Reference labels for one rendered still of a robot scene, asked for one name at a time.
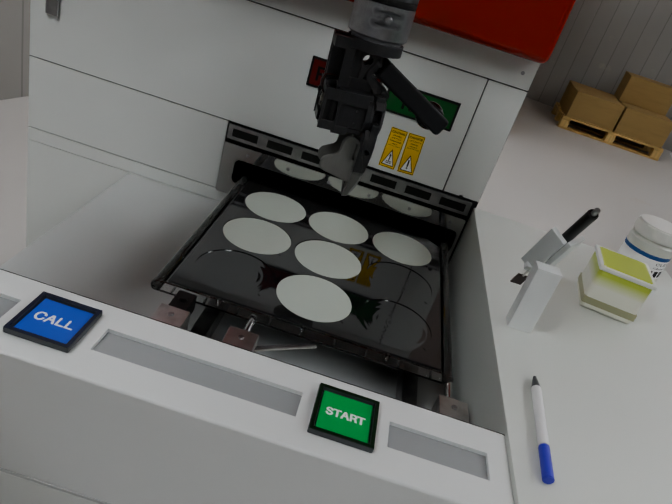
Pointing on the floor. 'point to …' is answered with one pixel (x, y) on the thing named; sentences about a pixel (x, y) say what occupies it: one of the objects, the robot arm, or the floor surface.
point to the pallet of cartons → (620, 113)
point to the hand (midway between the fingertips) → (350, 187)
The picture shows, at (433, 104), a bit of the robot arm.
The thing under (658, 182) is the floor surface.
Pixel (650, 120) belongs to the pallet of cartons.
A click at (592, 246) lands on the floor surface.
